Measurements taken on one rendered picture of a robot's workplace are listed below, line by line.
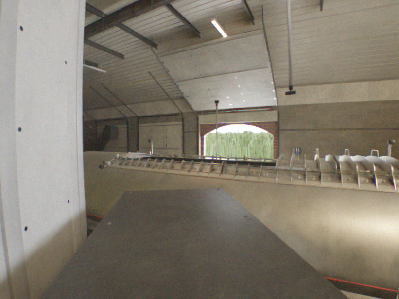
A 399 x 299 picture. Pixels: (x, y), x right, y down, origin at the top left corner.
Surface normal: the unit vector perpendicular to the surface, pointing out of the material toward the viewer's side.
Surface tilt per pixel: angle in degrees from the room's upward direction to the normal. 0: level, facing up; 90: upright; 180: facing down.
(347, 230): 57
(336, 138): 90
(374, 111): 90
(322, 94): 90
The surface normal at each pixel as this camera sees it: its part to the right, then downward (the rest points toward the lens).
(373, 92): -0.47, 0.04
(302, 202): -0.33, -0.68
